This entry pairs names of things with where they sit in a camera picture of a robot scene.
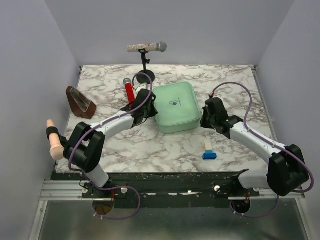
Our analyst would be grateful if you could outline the glitter microphone on stand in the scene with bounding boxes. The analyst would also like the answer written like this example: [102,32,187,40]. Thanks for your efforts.
[126,41,168,53]

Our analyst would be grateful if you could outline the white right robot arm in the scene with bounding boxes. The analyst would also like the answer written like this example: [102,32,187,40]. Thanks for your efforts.
[200,96,310,197]

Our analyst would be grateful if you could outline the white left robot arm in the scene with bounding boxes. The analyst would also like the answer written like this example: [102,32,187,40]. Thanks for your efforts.
[61,89,158,198]

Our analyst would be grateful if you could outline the beige microphone on stand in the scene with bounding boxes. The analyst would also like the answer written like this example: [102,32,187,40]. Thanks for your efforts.
[46,119,65,161]

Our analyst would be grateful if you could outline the brown metronome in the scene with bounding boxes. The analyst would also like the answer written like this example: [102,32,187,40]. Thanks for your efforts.
[65,86,97,120]

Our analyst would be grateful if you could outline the red microphone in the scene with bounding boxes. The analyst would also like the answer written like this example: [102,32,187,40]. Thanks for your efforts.
[123,78,136,104]

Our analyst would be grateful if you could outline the black microphone stand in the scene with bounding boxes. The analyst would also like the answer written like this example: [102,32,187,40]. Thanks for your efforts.
[136,48,155,84]

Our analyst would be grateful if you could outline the blue white toy brick stack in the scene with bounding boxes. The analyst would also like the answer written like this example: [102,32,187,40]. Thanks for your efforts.
[202,142,217,160]

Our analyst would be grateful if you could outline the green medicine kit case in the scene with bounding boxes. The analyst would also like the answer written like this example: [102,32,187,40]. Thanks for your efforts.
[152,82,202,134]

